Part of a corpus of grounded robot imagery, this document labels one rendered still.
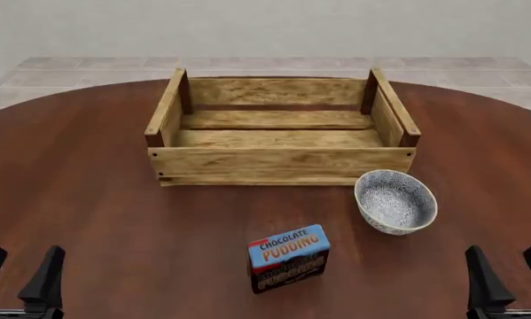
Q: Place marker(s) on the blue patterned bowl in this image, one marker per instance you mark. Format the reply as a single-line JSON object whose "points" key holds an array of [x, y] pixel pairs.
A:
{"points": [[395, 202]]}

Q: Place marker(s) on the chocolate pudding box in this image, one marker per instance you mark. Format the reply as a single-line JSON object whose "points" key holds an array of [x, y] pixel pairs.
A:
{"points": [[287, 262]]}

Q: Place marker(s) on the wooden slat tray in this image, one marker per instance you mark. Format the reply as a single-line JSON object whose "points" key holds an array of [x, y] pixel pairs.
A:
{"points": [[274, 163]]}

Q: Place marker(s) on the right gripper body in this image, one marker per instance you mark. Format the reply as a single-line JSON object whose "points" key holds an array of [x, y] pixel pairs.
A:
{"points": [[509, 314]]}

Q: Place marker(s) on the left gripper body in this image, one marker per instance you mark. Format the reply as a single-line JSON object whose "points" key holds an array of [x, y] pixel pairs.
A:
{"points": [[21, 314]]}

